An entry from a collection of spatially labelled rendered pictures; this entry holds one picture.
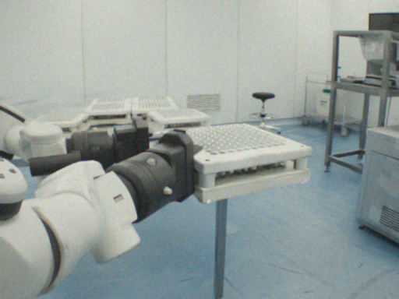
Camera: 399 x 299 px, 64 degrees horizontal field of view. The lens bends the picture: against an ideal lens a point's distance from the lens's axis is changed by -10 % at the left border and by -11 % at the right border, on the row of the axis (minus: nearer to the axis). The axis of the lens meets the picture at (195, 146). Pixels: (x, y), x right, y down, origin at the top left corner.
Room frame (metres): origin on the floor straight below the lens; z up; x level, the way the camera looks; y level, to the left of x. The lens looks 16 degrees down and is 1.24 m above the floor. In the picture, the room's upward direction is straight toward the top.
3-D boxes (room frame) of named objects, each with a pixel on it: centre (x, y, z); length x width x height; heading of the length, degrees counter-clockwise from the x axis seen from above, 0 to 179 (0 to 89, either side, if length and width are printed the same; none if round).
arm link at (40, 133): (0.65, 0.31, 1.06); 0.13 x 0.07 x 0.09; 45
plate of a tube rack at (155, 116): (1.63, 0.08, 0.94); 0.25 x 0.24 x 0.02; 110
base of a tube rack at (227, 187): (0.70, -0.07, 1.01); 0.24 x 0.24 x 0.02; 26
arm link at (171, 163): (0.52, 0.05, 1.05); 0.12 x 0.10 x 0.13; 149
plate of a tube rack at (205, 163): (0.70, -0.07, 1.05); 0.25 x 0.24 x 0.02; 116
